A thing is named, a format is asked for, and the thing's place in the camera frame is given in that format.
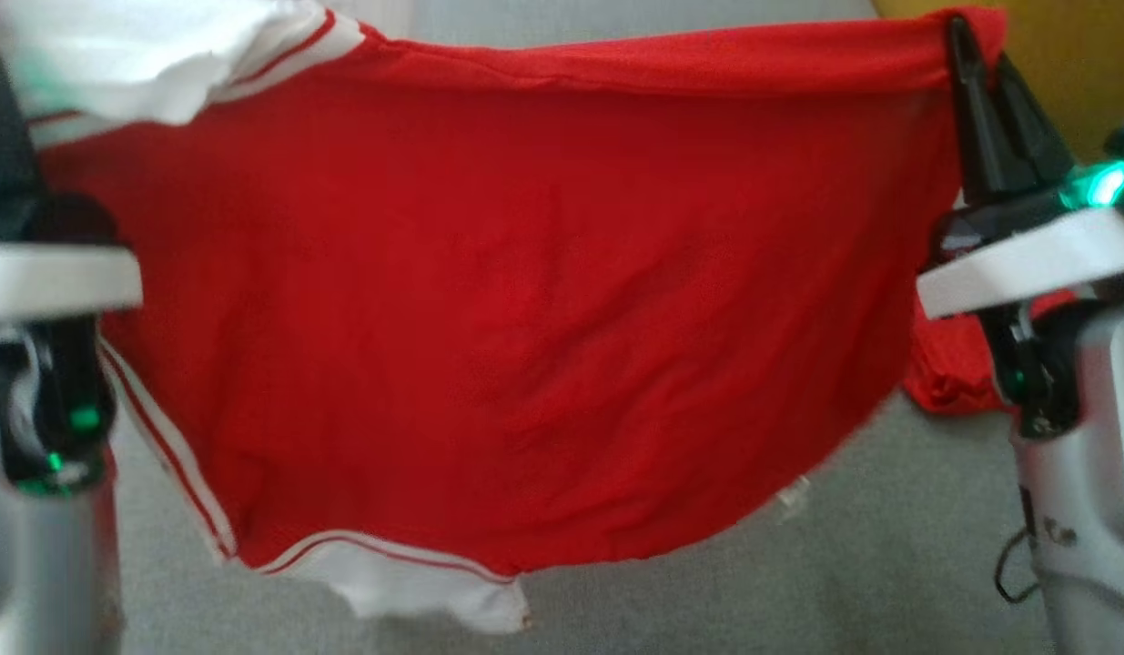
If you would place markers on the red jersey with white sleeves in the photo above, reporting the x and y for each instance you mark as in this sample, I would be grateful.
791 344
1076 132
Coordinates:
525 300

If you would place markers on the large grey sofa seat cushion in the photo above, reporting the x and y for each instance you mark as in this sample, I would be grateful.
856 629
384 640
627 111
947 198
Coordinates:
753 591

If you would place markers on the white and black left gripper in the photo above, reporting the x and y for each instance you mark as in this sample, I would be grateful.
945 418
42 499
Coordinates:
52 277

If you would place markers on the red shorts with white trim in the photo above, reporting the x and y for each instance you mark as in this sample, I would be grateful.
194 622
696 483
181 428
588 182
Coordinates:
948 373

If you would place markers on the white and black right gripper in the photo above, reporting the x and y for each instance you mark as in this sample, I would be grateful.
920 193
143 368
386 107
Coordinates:
1026 259

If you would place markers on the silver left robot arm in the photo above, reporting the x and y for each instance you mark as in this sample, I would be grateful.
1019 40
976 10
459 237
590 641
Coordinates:
43 564

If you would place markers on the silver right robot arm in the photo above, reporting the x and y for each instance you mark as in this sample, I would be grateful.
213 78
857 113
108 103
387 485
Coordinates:
1089 509

